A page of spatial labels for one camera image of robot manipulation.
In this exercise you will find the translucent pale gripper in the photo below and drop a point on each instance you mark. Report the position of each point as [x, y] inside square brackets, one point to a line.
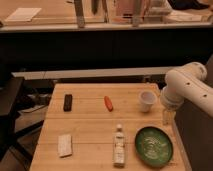
[168, 116]

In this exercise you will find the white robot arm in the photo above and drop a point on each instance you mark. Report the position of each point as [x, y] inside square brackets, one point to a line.
[186, 82]

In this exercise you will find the white paper cup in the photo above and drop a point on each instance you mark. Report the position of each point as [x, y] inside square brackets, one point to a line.
[147, 99]

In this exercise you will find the green patterned plate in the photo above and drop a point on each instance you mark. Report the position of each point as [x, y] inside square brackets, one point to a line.
[153, 147]

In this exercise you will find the clear plastic bottle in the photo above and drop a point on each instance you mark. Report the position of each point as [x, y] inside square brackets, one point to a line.
[119, 147]

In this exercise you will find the dark brown chocolate bar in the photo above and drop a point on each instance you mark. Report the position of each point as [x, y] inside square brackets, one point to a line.
[67, 102]

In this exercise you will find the black chair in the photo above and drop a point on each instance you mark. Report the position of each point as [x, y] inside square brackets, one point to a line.
[12, 100]

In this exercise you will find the white paper sheet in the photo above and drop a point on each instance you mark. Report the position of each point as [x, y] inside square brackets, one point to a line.
[23, 15]

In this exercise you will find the grey metal rail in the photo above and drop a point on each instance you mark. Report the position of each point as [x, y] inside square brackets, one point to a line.
[58, 74]

